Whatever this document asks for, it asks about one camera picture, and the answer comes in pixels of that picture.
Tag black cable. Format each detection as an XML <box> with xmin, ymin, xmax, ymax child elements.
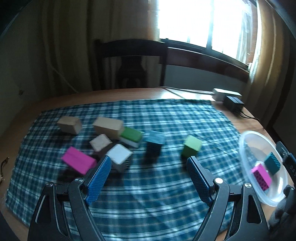
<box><xmin>238</xmin><ymin>111</ymin><xmax>261</xmax><ymax>121</ymax></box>

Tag small magenta block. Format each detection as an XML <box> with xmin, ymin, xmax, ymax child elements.
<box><xmin>251</xmin><ymin>163</ymin><xmax>272</xmax><ymax>192</ymax></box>

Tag white power adapter box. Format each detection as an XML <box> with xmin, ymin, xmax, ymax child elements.
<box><xmin>212</xmin><ymin>88</ymin><xmax>242</xmax><ymax>101</ymax></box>

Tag dark wooden chair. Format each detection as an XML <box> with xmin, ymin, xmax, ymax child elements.
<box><xmin>94</xmin><ymin>39</ymin><xmax>168</xmax><ymax>91</ymax></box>

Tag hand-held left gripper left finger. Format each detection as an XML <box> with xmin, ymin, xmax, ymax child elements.
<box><xmin>28</xmin><ymin>155</ymin><xmax>112</xmax><ymax>241</ymax></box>

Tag green cube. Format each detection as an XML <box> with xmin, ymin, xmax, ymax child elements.
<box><xmin>181</xmin><ymin>135</ymin><xmax>202</xmax><ymax>158</ymax></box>

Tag beige curtain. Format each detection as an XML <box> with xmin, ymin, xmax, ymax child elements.
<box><xmin>41</xmin><ymin>0</ymin><xmax>160</xmax><ymax>91</ymax></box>

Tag window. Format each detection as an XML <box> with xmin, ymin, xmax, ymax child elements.
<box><xmin>157</xmin><ymin>0</ymin><xmax>258</xmax><ymax>67</ymax></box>

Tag blue checked cloth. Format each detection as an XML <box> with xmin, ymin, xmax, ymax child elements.
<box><xmin>5</xmin><ymin>99</ymin><xmax>255</xmax><ymax>234</ymax></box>

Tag green and white block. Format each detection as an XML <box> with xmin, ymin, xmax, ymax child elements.
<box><xmin>119</xmin><ymin>127</ymin><xmax>143</xmax><ymax>148</ymax></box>

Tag beige wooden cube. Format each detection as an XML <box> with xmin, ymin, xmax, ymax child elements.
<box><xmin>89</xmin><ymin>134</ymin><xmax>113</xmax><ymax>153</ymax></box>

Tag large magenta block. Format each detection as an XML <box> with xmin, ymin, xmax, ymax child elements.
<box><xmin>61</xmin><ymin>147</ymin><xmax>97</xmax><ymax>175</ymax></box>

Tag white wall cable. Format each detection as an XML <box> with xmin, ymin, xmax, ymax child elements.
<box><xmin>50</xmin><ymin>64</ymin><xmax>80</xmax><ymax>93</ymax></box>

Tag small teal block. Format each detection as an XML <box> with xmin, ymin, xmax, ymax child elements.
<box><xmin>264</xmin><ymin>152</ymin><xmax>281</xmax><ymax>175</ymax></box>

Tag large teal block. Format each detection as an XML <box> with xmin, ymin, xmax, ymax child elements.
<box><xmin>145</xmin><ymin>130</ymin><xmax>166</xmax><ymax>155</ymax></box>

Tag black power adapter box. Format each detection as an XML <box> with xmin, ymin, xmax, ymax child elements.
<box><xmin>223</xmin><ymin>95</ymin><xmax>245</xmax><ymax>114</ymax></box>

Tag dark wooden window sill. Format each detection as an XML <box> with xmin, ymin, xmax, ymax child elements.
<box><xmin>166</xmin><ymin>46</ymin><xmax>250</xmax><ymax>83</ymax></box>

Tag clear plastic container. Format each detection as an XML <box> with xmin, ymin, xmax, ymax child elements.
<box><xmin>238</xmin><ymin>130</ymin><xmax>288</xmax><ymax>207</ymax></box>

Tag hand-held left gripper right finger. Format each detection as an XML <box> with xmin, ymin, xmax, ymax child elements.
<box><xmin>186</xmin><ymin>156</ymin><xmax>271</xmax><ymax>241</ymax></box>

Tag person's right hand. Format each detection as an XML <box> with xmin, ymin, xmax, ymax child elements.
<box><xmin>269</xmin><ymin>197</ymin><xmax>296</xmax><ymax>234</ymax></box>

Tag small tan wooden block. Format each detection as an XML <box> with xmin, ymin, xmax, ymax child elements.
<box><xmin>57</xmin><ymin>116</ymin><xmax>82</xmax><ymax>135</ymax></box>

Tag long tan wooden block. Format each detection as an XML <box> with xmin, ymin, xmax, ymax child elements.
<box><xmin>93</xmin><ymin>117</ymin><xmax>124</xmax><ymax>140</ymax></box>

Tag brown curtain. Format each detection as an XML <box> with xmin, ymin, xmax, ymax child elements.
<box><xmin>248</xmin><ymin>0</ymin><xmax>292</xmax><ymax>130</ymax></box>

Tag white cable on table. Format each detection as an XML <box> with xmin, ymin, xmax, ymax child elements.
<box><xmin>161</xmin><ymin>87</ymin><xmax>215</xmax><ymax>95</ymax></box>

